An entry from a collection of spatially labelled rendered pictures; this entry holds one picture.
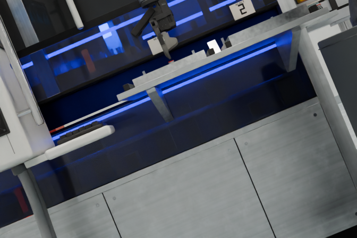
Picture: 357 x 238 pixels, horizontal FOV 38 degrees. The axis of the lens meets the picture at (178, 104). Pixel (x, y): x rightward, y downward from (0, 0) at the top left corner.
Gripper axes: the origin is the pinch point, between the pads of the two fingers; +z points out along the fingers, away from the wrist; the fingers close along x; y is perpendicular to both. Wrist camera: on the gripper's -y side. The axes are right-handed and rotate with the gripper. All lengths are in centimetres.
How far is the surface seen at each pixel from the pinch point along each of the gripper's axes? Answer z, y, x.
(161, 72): 4.9, -3.7, -6.6
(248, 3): -8.0, 36.3, 19.2
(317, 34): 3, 179, 479
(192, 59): 4.8, 7.4, -6.6
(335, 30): 7, 201, 479
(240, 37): 5.4, 23.6, -18.1
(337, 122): 47, 50, 20
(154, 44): -8.0, -3.0, 19.2
